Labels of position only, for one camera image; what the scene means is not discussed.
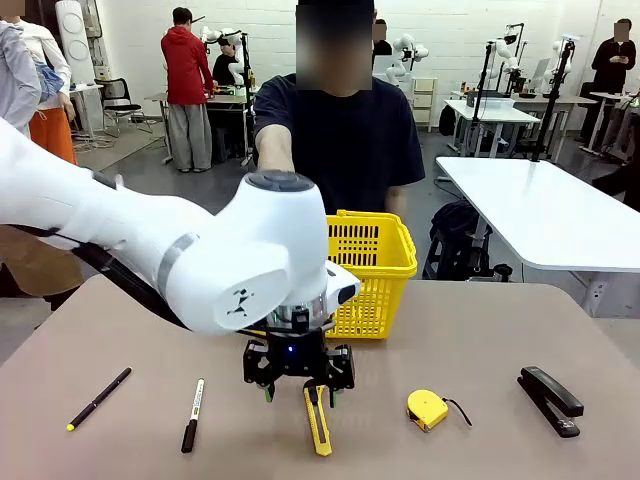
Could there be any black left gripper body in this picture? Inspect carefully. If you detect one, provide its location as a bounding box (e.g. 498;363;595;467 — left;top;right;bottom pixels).
263;323;332;380

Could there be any yellow utility knife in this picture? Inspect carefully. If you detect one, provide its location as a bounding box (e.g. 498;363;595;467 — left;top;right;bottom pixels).
302;383;334;457

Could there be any black white marker pen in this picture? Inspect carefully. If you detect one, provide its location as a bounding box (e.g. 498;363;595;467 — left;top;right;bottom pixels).
180;377;207;455

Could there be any black pen yellow tip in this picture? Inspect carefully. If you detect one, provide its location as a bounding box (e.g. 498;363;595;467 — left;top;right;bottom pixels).
66;366;134;433

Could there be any person's right forearm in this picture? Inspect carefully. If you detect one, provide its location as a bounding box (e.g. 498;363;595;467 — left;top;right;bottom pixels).
254;122;302;177

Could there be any person's left forearm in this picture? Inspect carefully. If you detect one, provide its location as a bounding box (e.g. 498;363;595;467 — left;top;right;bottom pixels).
384;185;409;220

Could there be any yellow plastic shopping basket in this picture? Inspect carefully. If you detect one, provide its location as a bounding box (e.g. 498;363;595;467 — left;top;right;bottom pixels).
323;209;419;342

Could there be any person in navy t-shirt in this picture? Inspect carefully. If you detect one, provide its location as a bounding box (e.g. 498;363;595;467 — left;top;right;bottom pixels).
252;0;426;217

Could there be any seated person in black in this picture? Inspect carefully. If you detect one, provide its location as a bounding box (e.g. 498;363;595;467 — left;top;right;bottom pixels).
211;41;242;87

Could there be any person in red hoodie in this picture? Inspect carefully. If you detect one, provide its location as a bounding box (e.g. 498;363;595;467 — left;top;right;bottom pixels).
160;6;216;174

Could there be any background person behind head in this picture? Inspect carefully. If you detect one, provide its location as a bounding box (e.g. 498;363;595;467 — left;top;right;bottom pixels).
371;17;394;57

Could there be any standing person in black jacket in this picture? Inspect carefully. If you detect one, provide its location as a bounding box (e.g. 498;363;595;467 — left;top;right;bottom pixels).
579;17;638;146

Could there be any yellow tape measure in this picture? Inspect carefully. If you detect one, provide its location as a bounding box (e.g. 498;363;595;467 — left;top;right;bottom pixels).
404;388;474;434

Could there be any black backpack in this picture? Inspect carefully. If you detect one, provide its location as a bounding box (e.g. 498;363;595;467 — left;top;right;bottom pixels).
422;199;514;282

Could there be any black stapler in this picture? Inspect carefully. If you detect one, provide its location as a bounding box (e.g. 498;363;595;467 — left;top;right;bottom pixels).
515;365;586;440

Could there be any large white table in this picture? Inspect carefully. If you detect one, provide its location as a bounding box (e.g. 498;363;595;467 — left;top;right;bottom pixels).
434;155;640;319

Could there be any white drawer cabinet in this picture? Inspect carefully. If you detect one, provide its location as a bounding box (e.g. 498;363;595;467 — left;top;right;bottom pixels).
411;76;439;134

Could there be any white background table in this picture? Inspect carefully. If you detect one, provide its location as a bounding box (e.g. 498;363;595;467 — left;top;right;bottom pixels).
442;97;542;159

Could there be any black office chair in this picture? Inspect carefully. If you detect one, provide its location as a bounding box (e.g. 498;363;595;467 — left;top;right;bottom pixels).
93;76;154;139

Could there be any mannequin in brown apron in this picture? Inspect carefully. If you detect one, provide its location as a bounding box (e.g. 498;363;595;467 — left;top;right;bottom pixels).
0;18;85;312

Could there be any white tower air conditioner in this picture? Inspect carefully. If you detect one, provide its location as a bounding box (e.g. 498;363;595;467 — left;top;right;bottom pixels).
53;0;97;85

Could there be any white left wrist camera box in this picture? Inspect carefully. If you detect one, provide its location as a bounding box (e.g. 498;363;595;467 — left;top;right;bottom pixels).
324;261;362;322

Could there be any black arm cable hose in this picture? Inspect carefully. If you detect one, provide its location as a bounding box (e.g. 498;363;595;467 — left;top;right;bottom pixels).
0;224;194;332

